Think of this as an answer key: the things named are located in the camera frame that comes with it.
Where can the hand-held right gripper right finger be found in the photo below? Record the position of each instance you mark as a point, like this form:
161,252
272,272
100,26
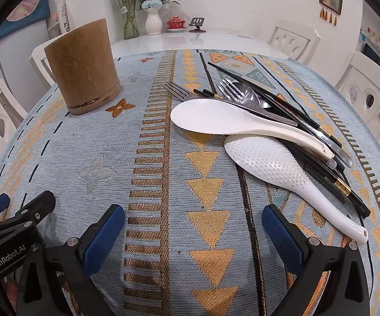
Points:
280,233

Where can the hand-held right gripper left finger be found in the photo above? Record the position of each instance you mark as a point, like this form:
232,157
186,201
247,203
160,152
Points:
106,233

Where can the white dotted chair back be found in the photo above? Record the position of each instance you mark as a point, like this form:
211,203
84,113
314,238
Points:
265,161

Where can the smooth white rice paddle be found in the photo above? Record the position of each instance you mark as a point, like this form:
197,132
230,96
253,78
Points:
209,115

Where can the round wooden utensil holder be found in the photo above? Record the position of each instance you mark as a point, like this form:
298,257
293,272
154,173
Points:
81,65

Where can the light blue patterned tablecloth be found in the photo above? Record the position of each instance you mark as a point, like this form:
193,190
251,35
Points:
78,138

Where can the grey refrigerator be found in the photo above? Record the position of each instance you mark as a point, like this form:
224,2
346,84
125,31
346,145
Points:
18,56

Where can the white storage shelf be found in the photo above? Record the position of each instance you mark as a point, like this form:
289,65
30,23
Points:
58,19

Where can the blue fridge cover cloth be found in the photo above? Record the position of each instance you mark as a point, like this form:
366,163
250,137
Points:
35,3

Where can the cabinet with colourful stickers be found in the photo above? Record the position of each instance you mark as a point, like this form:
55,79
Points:
374,49

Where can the red lidded teacup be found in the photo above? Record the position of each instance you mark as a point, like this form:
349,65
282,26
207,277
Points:
176,23

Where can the orange hanging tassels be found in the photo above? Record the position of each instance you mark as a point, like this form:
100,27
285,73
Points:
325,14

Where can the dark phone stand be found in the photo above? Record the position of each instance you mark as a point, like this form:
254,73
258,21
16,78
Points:
197,23

